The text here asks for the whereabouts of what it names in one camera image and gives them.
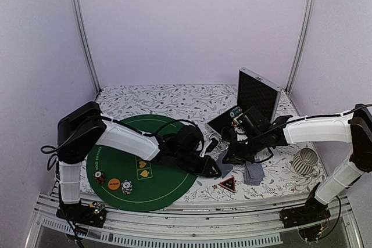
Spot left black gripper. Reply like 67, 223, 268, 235
176, 149, 223, 178

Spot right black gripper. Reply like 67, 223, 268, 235
223, 131, 266, 164

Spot blue backed cards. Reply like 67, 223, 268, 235
216, 154, 233, 178

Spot grey playing card deck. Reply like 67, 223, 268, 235
244, 162, 265, 186

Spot row of poker chips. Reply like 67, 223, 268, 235
229, 106, 242, 119

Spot orange big blind button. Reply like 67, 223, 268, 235
108, 178, 121, 191

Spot dark red chip stack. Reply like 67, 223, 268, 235
93, 170, 106, 185

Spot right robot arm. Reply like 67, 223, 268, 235
221, 104, 371, 222

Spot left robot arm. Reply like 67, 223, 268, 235
41, 101, 221, 221

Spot red black triangular button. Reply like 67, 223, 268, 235
219, 177, 235, 193

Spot aluminium poker chip case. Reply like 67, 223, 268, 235
206, 67, 282, 150

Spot striped ceramic mug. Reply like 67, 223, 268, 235
292, 148, 318, 175

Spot round green poker mat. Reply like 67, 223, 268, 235
85, 114, 203, 213

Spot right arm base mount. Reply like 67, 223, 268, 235
279, 200, 331, 228

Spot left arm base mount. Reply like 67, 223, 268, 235
56, 202, 107, 228

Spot right aluminium frame post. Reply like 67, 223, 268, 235
285, 0, 315, 95

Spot aluminium frame post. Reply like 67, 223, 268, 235
285, 0, 315, 95
71, 0, 102, 94

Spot left aluminium frame post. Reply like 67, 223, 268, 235
71, 0, 102, 94

